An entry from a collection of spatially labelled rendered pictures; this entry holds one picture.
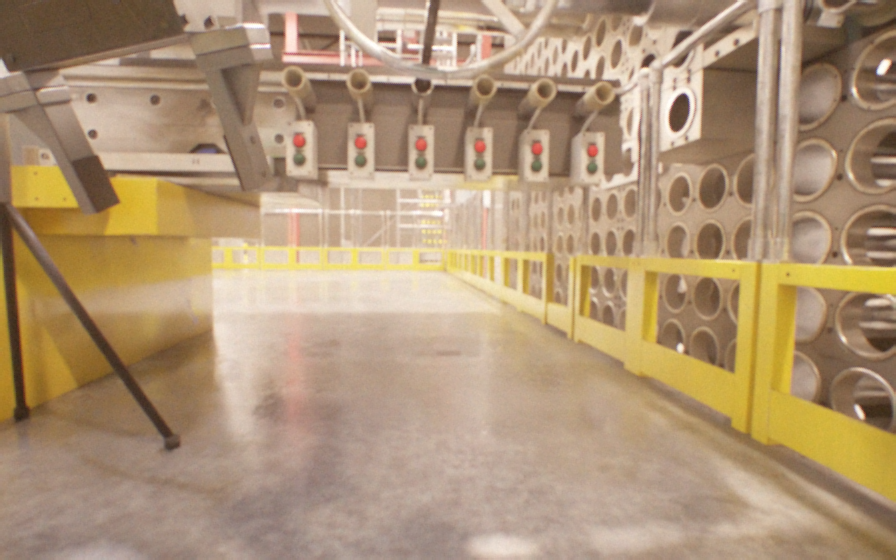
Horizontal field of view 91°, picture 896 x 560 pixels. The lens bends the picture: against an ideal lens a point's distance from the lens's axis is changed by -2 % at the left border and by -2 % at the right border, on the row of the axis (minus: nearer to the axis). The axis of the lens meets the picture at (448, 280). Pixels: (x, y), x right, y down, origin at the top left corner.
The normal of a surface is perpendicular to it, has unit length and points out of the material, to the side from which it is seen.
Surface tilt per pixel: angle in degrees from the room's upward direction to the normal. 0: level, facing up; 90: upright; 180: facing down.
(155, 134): 90
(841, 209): 90
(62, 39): 113
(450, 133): 90
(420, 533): 0
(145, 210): 90
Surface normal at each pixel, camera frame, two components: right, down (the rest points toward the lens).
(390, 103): 0.11, 0.07
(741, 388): -0.99, 0.00
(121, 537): 0.01, -1.00
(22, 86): -0.06, 0.46
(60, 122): 0.99, -0.11
